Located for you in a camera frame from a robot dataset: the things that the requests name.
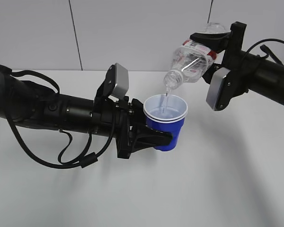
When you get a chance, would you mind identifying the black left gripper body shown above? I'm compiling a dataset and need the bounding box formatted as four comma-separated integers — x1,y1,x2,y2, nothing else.
92,96,131,159

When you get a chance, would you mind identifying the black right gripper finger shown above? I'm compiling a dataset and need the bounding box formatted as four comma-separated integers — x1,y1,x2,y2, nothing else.
202,63,223,83
189,32,230,52

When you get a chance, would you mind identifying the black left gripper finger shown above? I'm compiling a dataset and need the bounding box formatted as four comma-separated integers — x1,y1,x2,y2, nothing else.
131,98,146,125
131,126,177,153

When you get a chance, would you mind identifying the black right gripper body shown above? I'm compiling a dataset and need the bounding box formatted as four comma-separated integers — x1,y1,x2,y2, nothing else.
219,22,247,70

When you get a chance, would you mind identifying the clear Wahaha water bottle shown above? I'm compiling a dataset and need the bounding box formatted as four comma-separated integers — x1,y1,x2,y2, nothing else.
163,22,228,96

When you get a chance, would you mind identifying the blue paper cup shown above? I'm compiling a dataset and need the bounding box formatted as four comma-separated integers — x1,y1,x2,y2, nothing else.
143,94,188,151

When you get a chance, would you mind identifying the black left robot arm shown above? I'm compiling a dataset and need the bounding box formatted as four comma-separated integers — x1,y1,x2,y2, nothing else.
0,63,173,159

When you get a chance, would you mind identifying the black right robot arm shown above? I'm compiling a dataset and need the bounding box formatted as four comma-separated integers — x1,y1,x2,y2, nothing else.
190,22,284,111

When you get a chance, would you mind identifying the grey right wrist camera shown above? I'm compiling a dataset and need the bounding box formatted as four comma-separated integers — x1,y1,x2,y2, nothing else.
206,67,248,111

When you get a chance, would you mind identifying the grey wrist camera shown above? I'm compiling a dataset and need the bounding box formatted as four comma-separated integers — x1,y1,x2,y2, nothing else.
94,63,129,105
206,67,248,111

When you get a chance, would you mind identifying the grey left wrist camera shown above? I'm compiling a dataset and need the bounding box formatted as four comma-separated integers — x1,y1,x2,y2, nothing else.
94,63,129,105

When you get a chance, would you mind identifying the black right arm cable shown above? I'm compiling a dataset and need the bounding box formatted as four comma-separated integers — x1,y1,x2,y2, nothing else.
246,38,284,69

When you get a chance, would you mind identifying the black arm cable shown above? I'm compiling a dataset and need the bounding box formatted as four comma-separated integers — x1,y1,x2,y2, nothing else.
4,70,120,169
246,38,284,69

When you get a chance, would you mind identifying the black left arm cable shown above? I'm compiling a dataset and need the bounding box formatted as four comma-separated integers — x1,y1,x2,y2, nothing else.
4,70,120,169

